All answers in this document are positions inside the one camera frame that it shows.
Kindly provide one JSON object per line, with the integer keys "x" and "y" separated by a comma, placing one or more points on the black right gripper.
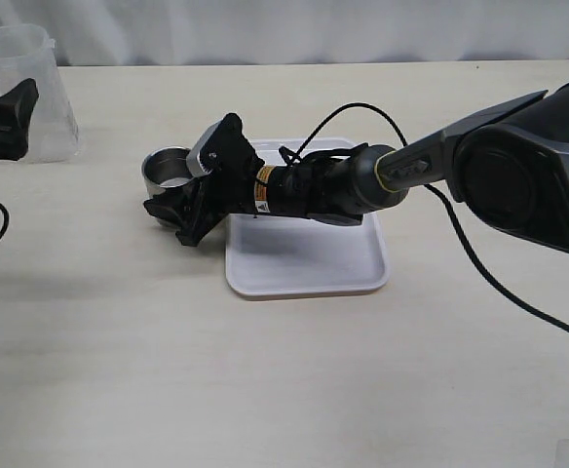
{"x": 228, "y": 189}

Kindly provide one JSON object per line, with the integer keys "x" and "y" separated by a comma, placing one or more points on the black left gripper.
{"x": 16, "y": 109}

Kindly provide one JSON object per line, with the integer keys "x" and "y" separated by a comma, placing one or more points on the stainless steel cup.
{"x": 166, "y": 170}

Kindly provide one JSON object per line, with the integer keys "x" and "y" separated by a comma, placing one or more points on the clear plastic measuring jug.
{"x": 28, "y": 51}

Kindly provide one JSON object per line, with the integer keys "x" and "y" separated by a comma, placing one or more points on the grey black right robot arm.
{"x": 508, "y": 163}

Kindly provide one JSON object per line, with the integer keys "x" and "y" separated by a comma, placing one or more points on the white rectangular plastic tray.
{"x": 277, "y": 257}

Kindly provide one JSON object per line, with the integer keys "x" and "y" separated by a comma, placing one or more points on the white backdrop curtain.
{"x": 295, "y": 32}

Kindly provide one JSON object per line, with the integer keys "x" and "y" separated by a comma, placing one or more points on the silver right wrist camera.
{"x": 197, "y": 160}

